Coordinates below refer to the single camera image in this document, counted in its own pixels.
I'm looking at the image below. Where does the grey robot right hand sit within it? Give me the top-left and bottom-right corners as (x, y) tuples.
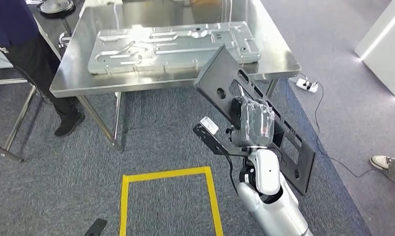
(229, 95), (276, 148)

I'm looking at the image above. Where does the black camera cable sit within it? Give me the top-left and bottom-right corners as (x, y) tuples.
(224, 152), (241, 196)

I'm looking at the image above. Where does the person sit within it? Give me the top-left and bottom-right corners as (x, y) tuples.
(369, 153), (395, 182)
(0, 0), (87, 137)

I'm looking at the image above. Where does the white power strip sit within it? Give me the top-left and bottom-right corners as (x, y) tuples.
(295, 77), (319, 94)

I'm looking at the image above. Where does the round chrome black base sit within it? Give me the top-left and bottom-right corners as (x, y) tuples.
(35, 0), (77, 20)

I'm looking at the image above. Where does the black plastic slotted panel part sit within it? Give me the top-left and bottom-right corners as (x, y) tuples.
(193, 44), (316, 196)

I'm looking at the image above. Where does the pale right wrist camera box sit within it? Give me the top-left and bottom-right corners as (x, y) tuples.
(199, 116), (220, 135)

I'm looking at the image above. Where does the black flat plate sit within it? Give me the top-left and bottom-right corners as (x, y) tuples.
(83, 218), (109, 236)

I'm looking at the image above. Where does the black camera bracket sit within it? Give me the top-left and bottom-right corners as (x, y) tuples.
(192, 122), (247, 157)

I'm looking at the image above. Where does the stamped sheet metal panel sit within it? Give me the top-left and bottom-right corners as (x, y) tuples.
(87, 21), (262, 76)

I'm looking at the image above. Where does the white lit display plinth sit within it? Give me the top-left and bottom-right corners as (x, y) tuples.
(354, 0), (395, 109)

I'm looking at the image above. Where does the black power cable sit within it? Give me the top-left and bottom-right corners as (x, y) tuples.
(309, 83), (395, 187)

